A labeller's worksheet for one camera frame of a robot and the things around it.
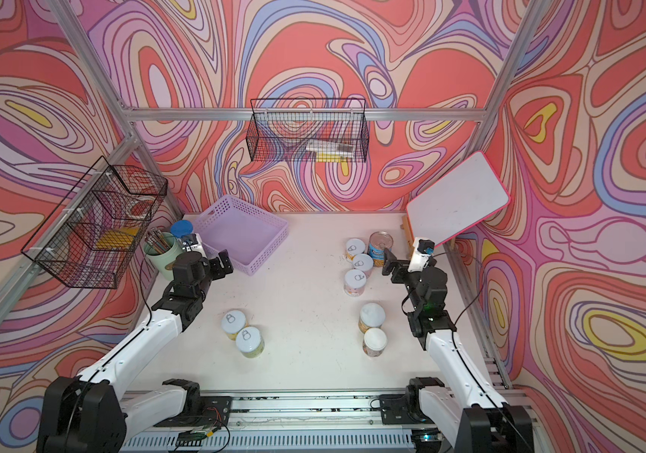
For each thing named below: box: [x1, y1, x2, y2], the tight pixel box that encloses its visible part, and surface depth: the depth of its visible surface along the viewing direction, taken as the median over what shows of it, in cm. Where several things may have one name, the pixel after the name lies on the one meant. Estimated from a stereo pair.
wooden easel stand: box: [400, 215, 415, 259], surface depth 110 cm
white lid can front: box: [343, 268, 368, 298], surface depth 95 cm
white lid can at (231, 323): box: [221, 309, 247, 341], surface depth 86 cm
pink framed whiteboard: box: [406, 151, 511, 248], surface depth 109 cm
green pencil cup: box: [143, 232, 184, 281], surface depth 93 cm
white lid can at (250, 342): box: [236, 326, 266, 359], surface depth 82 cm
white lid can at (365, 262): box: [352, 252, 374, 280], surface depth 100 cm
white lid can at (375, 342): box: [362, 327, 389, 358], surface depth 81 cm
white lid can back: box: [345, 237, 366, 262], surface depth 104 cm
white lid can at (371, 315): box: [357, 302, 387, 334], surface depth 84 cm
